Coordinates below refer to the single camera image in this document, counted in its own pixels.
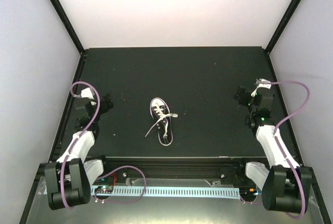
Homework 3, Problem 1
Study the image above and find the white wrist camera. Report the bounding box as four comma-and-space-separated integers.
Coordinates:
250, 78, 272, 97
74, 87, 95, 100

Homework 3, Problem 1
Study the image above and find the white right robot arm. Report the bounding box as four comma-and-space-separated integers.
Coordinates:
234, 80, 312, 218

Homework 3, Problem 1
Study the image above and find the right black frame post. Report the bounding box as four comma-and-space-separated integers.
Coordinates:
265, 0, 302, 54

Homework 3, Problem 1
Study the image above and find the black frame post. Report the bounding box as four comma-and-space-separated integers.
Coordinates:
49, 0, 85, 55
265, 0, 302, 54

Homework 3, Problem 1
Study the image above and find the black front mounting rail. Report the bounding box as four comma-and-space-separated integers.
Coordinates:
99, 156, 254, 187

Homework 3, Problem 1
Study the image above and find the right small circuit board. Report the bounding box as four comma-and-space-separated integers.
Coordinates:
239, 188, 262, 196

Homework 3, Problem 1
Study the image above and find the small circuit board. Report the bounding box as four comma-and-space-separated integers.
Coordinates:
94, 186, 113, 194
239, 188, 262, 196

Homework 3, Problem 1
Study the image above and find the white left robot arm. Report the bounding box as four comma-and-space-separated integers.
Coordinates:
44, 88, 114, 210

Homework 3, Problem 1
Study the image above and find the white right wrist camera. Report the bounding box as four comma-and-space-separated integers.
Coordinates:
250, 78, 272, 97

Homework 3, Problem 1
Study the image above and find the black canvas sneaker white sole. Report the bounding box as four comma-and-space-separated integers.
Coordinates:
145, 97, 178, 147

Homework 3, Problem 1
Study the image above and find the white shoelace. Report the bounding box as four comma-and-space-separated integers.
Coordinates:
145, 102, 178, 138

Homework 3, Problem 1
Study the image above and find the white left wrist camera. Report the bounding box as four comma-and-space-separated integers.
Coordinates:
74, 87, 95, 100

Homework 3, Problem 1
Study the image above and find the light blue slotted cable duct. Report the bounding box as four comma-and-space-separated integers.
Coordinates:
91, 186, 240, 200

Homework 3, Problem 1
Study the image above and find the left black frame post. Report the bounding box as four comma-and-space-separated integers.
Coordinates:
49, 0, 85, 55

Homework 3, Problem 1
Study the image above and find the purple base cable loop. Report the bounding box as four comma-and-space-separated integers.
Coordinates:
93, 165, 147, 205

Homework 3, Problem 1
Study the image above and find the left small circuit board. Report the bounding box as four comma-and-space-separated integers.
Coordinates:
94, 186, 113, 194

